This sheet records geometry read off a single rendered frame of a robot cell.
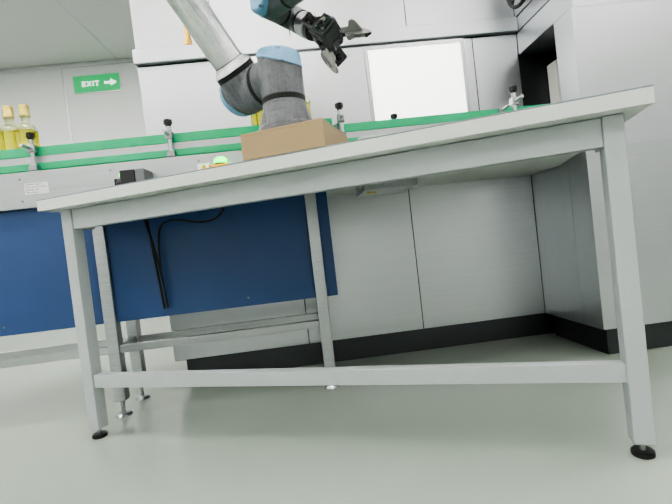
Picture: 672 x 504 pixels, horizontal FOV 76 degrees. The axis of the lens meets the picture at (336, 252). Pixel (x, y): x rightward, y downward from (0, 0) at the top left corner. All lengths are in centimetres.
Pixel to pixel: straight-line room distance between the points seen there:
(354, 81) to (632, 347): 139
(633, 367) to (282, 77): 103
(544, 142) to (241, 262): 103
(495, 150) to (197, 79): 134
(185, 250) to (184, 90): 72
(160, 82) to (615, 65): 173
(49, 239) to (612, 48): 208
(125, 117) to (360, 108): 378
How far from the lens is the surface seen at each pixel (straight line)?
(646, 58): 199
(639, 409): 113
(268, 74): 119
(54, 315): 179
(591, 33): 191
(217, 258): 158
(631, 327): 108
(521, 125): 100
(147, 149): 167
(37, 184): 179
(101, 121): 543
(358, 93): 192
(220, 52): 128
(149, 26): 214
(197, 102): 197
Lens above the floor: 52
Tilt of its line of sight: 1 degrees down
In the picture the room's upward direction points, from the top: 7 degrees counter-clockwise
